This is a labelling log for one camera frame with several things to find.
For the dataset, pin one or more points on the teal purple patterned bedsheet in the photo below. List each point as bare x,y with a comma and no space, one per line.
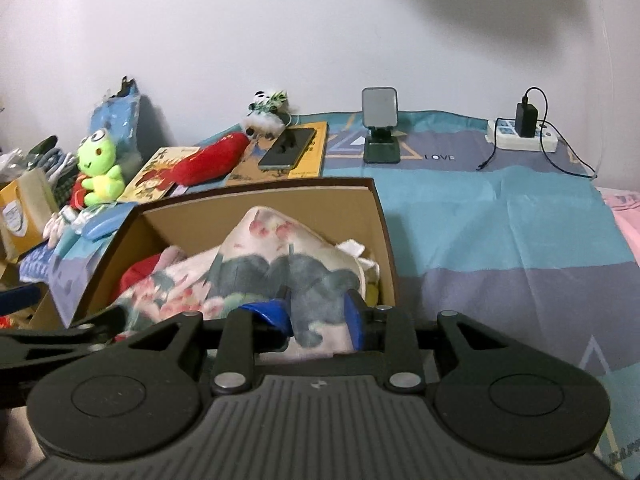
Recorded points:
524,296

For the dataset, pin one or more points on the blue plastic bag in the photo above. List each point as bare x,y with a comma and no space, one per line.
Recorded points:
119,115

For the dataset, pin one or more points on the yellow book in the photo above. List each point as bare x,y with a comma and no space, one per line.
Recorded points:
309,166

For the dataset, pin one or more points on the floral printed cloth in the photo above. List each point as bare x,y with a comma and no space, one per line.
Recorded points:
265,251

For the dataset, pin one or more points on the black smartphone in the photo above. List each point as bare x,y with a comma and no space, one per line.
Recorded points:
288,149

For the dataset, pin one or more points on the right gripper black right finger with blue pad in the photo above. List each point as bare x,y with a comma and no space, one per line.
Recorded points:
385,343

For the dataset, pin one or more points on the black charger with cable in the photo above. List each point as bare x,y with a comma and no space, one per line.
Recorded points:
532,110

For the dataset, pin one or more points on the white power strip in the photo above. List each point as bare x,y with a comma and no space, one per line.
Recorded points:
502,132

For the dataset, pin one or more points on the green frog plush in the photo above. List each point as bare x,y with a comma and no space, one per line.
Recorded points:
103,180

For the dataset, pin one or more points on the panda plush toy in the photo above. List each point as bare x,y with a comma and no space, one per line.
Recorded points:
267,115

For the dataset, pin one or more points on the yellow cloth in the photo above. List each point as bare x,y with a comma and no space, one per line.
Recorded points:
372,295

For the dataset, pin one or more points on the red illustrated picture book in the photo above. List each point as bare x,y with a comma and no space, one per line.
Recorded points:
153,180

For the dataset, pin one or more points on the pink folded blanket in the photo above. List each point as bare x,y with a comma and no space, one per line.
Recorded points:
625,206

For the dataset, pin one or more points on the red plush pepper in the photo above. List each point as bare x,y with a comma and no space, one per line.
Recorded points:
212,162

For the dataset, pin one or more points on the green phone stand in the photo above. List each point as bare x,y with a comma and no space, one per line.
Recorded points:
380,118

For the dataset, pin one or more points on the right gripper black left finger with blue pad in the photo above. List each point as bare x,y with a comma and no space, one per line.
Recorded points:
251,329

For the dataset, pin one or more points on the brown cardboard box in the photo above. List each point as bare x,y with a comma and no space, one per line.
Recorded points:
84,277

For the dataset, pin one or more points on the white fluffy plush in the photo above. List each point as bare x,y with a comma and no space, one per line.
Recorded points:
371,269

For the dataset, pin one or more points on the red item in box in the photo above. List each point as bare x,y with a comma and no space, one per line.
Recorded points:
135,273

